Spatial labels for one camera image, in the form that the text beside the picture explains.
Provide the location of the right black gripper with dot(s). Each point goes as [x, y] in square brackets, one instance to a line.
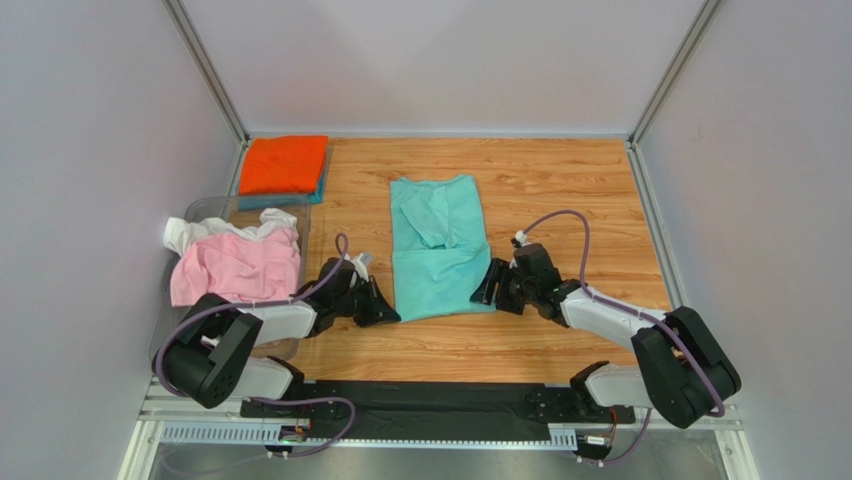
[503, 287]

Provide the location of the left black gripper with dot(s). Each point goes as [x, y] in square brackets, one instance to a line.
[379, 310]

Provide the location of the mint green t-shirt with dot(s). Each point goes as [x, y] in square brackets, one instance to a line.
[440, 249]

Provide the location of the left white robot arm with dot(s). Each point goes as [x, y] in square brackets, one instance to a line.
[208, 357]

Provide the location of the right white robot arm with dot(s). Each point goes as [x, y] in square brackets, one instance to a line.
[681, 371]

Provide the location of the black base mat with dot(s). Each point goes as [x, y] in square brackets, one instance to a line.
[461, 411]

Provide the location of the pink t-shirt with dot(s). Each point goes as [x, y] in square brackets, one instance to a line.
[238, 269]

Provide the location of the folded teal t-shirt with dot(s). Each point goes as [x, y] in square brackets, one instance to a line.
[313, 194]

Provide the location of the clear plastic bin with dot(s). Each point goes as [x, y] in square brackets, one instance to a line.
[241, 212]

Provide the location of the folded orange t-shirt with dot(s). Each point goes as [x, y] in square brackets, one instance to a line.
[282, 165]

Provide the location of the white t-shirt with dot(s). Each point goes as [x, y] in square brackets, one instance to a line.
[179, 234]

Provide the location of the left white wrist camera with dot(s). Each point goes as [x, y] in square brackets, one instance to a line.
[361, 262]

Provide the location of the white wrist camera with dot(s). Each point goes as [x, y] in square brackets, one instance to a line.
[361, 262]
[520, 239]

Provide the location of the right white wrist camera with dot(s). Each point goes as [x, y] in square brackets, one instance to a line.
[520, 239]

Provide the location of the aluminium frame rail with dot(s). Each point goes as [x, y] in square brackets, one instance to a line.
[280, 426]

